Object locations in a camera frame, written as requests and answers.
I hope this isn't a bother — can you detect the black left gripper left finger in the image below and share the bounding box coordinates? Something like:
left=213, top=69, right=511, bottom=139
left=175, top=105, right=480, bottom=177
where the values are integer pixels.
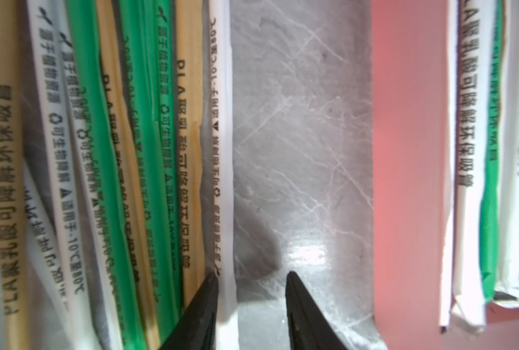
left=160, top=273, right=219, bottom=350

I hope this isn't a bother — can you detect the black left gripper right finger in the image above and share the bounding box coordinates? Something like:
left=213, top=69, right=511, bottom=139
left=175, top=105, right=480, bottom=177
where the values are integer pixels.
left=286, top=271, right=346, bottom=350

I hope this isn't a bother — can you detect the green PLA printed straw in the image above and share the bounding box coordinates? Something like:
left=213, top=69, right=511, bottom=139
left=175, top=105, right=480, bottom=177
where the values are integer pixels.
left=479, top=1, right=504, bottom=303

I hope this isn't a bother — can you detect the plain white straw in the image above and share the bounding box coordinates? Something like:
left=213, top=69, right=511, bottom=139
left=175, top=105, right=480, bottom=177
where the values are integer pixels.
left=439, top=1, right=458, bottom=334

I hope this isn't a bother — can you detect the white PLA printed straw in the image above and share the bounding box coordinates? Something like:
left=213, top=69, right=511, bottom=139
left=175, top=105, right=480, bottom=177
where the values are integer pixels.
left=451, top=1, right=496, bottom=336

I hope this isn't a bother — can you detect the pink translucent storage box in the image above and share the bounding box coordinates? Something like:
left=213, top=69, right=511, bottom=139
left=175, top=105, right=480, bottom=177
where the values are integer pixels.
left=372, top=1, right=519, bottom=349

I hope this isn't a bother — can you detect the tan paper wrapped straw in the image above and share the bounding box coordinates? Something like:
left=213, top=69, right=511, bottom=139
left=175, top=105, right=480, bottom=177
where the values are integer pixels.
left=0, top=1, right=30, bottom=349

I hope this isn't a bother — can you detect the green wrapped straw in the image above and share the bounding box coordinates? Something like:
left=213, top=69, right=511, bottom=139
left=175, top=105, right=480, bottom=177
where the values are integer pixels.
left=66, top=1, right=147, bottom=349

